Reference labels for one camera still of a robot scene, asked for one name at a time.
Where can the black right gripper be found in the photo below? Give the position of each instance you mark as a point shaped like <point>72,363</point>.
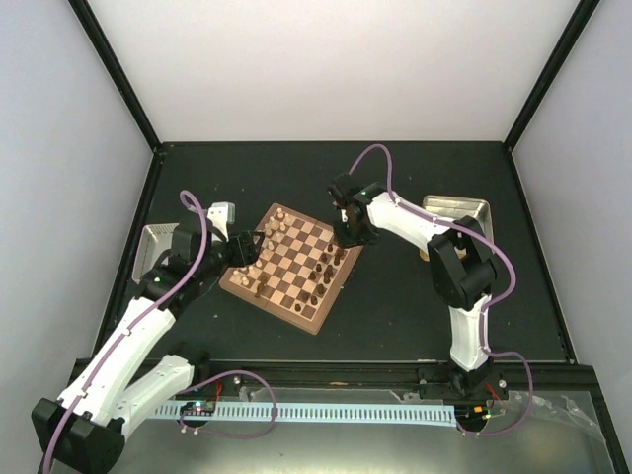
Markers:
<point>345,241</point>

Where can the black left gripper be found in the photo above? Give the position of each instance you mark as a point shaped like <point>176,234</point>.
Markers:
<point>244,251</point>

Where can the tall brown chess piece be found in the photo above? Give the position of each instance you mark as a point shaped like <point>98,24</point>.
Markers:
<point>261,285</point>

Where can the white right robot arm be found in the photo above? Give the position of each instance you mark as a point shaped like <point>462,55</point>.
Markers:
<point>463,268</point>

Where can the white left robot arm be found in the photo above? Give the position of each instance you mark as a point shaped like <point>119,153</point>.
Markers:
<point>89,423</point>

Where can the wooden chess board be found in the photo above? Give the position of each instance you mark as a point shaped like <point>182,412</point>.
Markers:
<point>291,250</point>

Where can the gold metal tin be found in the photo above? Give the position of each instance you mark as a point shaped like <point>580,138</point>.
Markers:
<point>458,207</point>

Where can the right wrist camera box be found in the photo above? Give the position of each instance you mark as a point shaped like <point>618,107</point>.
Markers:
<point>341,190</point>

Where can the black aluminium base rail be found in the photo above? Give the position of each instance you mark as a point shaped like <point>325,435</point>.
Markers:
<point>429,376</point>

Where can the white slotted cable duct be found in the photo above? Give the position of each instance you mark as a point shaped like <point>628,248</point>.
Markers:
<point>422,415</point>

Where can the black corner frame post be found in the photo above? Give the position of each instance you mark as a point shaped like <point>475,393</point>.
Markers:
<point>563,47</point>
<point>88,20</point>

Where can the black right corner frame post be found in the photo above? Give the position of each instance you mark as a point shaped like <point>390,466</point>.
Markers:
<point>563,47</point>

